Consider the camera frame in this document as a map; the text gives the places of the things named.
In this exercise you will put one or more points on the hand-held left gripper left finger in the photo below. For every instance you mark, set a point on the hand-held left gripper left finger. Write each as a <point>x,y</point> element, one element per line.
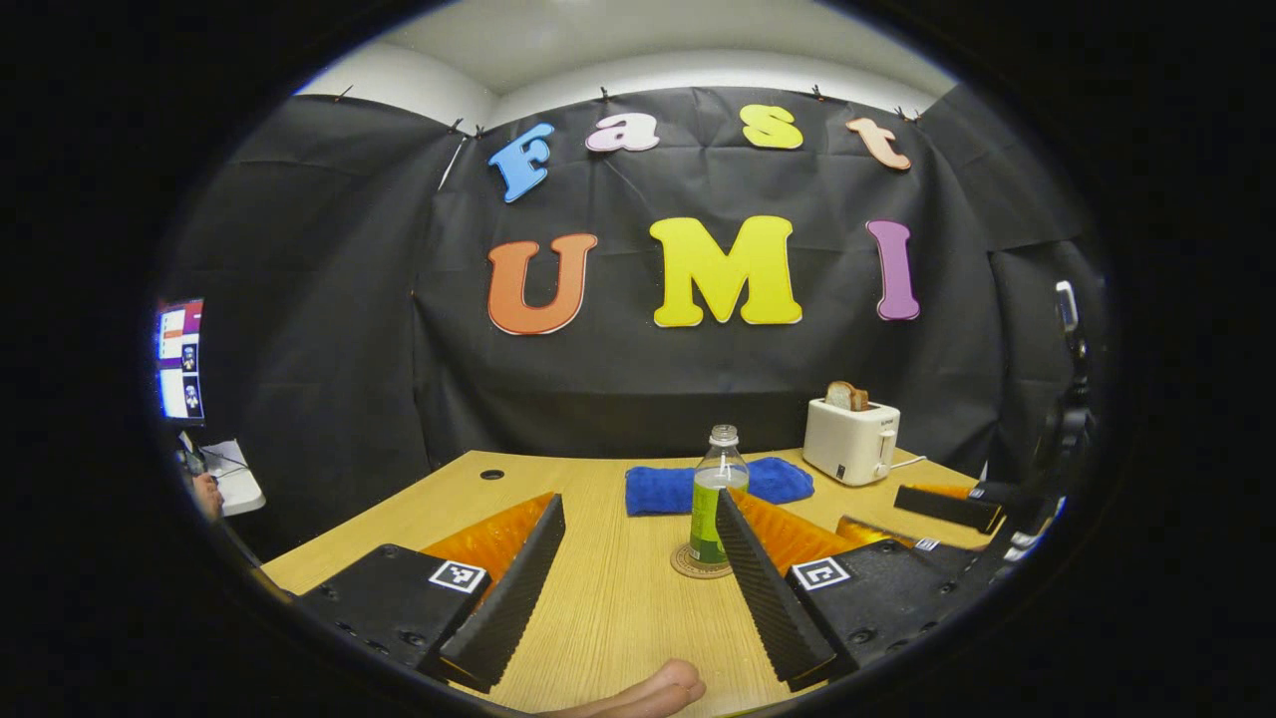
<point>513,598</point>

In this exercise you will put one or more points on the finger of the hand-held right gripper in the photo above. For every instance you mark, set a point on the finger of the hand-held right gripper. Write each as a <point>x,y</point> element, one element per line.
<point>867,531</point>
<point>947,509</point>

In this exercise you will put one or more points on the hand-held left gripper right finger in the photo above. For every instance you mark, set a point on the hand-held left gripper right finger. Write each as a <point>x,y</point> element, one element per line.
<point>763,598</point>

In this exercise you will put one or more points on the round wooden coaster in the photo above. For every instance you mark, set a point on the round wooden coaster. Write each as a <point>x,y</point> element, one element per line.
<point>688,567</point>

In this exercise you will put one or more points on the green label water bottle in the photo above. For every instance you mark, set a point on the green label water bottle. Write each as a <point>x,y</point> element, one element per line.
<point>706,519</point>

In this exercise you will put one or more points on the white toaster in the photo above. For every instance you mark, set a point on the white toaster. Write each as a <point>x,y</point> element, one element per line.
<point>847,439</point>

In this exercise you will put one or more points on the toast slice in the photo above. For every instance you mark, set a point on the toast slice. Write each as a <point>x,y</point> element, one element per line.
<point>845,396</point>

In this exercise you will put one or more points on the blue towel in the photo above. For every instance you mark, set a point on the blue towel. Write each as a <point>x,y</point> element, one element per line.
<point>658,489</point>

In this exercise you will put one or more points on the black backdrop cloth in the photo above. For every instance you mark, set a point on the black backdrop cloth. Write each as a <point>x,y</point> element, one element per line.
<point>618,399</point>

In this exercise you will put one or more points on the white side table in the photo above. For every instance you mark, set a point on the white side table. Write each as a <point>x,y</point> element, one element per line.
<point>239,484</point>

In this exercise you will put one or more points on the computer monitor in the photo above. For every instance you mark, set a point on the computer monitor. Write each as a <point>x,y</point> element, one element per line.
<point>179,359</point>

